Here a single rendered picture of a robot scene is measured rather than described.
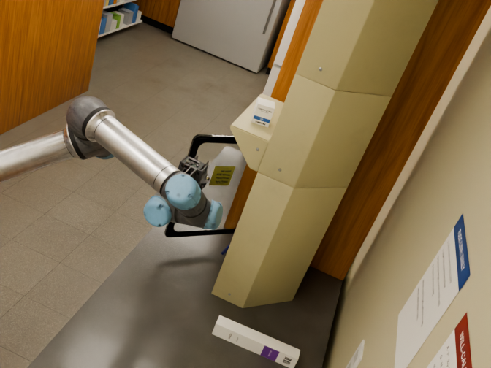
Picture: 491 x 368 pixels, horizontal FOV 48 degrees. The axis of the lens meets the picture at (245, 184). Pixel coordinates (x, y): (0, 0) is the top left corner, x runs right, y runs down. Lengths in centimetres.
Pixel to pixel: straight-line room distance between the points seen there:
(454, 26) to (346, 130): 46
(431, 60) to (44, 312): 210
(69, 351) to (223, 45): 550
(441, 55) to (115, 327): 122
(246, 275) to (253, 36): 507
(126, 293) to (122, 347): 20
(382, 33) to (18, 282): 225
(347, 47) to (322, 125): 21
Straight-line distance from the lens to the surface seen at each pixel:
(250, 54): 663
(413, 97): 178
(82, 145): 159
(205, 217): 138
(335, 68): 139
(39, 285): 305
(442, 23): 174
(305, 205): 159
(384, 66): 147
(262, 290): 177
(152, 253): 187
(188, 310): 172
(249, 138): 150
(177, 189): 127
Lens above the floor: 213
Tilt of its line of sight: 30 degrees down
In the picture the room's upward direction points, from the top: 20 degrees clockwise
